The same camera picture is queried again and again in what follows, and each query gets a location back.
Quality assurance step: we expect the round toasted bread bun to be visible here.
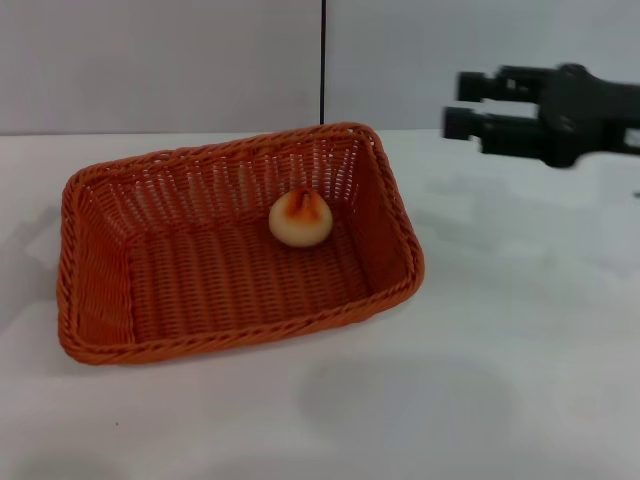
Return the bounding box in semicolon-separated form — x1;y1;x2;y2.
268;187;335;250

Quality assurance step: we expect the orange woven rectangular basket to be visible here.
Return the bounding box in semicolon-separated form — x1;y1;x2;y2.
55;121;427;368

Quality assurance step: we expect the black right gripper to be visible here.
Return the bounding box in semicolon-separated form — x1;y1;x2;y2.
441;63;640;169

